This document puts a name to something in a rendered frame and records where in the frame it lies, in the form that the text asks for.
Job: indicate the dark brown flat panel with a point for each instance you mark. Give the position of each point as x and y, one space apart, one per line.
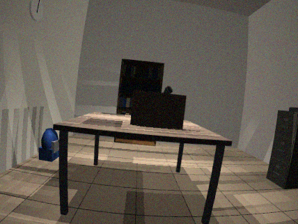
157 109

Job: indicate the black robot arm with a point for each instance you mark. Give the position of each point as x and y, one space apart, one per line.
168 89

